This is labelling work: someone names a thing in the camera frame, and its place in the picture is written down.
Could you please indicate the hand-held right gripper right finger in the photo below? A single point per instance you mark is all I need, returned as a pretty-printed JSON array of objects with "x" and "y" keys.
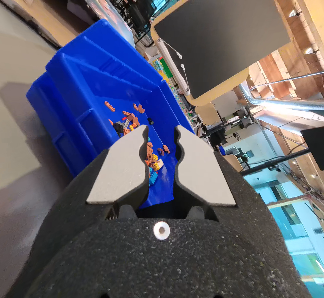
[{"x": 202, "y": 173}]

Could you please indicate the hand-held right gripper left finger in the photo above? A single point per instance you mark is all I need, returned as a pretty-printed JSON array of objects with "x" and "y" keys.
[{"x": 119, "y": 173}]

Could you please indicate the blue plastic bin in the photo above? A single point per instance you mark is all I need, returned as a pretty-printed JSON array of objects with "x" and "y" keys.
[{"x": 83, "y": 87}]

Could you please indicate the pile of loose toy bricks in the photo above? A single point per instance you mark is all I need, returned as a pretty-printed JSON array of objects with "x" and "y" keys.
[{"x": 130, "y": 118}]

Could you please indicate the black stand bar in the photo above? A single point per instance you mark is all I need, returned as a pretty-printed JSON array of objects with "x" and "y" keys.
[{"x": 278, "y": 160}]

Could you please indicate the green toy brick baseplate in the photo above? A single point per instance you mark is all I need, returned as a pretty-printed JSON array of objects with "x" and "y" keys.
[{"x": 164, "y": 66}]

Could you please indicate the black plywood-edged panel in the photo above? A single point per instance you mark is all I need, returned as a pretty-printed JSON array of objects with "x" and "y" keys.
[{"x": 222, "y": 37}]

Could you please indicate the black office chair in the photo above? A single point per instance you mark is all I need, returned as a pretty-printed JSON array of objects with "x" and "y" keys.
[{"x": 141, "y": 11}]

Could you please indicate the open printed cardboard box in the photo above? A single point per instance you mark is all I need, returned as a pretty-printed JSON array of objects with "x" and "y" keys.
[{"x": 38, "y": 14}]

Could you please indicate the silver air duct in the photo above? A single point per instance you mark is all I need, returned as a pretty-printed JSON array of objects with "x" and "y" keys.
[{"x": 278, "y": 104}]

